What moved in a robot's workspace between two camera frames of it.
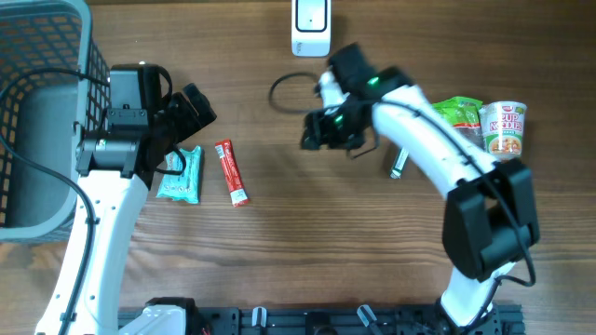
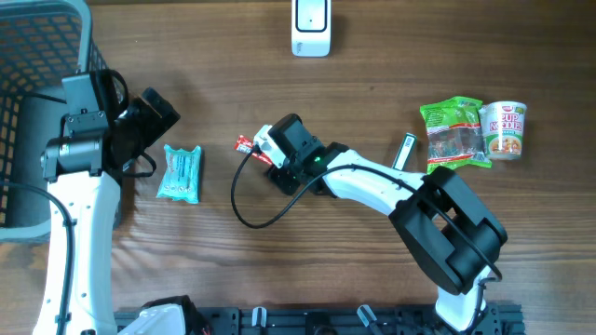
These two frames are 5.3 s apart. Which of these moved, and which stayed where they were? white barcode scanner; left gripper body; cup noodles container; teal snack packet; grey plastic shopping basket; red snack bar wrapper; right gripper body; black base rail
Moved: right gripper body; left gripper body; red snack bar wrapper
Stayed: grey plastic shopping basket; teal snack packet; white barcode scanner; black base rail; cup noodles container
